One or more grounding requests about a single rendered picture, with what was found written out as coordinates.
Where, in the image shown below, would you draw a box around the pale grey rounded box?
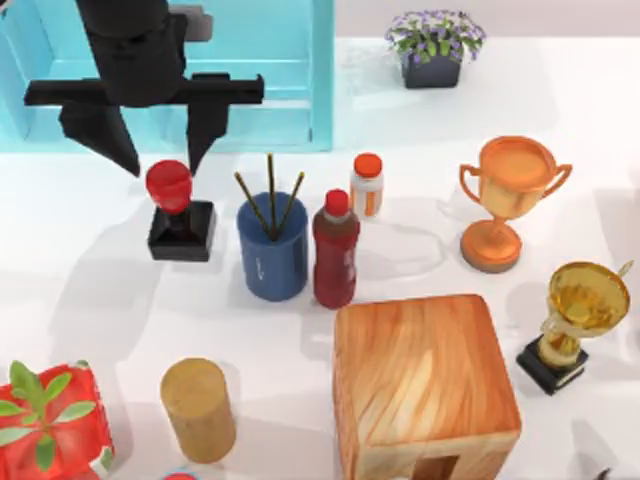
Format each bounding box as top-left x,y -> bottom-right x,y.
183,4 -> 215,43

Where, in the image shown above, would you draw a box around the light blue rack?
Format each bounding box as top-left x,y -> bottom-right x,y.
0,0 -> 333,154

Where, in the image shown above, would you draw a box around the brown pencil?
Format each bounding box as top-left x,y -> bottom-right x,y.
275,170 -> 307,237
233,171 -> 276,239
267,152 -> 278,242

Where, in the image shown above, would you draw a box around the red and black stamp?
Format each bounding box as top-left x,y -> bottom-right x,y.
144,159 -> 219,263

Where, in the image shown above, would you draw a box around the blue pen cup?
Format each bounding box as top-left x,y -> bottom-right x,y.
235,190 -> 310,304

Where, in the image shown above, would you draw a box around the white bottle with orange cap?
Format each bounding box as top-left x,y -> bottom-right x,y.
349,152 -> 386,219

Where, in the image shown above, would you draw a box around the red bottle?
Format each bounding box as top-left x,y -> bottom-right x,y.
311,189 -> 361,310

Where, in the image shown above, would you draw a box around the purple flowers in dark pot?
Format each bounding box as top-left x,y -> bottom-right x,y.
383,10 -> 488,91

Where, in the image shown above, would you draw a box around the tan wooden cylinder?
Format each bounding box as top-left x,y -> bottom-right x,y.
159,356 -> 238,464

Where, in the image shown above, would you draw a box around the green plant in red pot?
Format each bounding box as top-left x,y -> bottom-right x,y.
0,358 -> 117,480

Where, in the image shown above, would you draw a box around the orange trophy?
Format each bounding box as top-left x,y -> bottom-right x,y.
458,135 -> 574,275

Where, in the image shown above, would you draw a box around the wooden block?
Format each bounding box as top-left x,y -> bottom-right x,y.
331,293 -> 523,480

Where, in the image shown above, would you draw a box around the gold trophy with black base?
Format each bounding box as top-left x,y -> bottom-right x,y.
515,258 -> 635,397

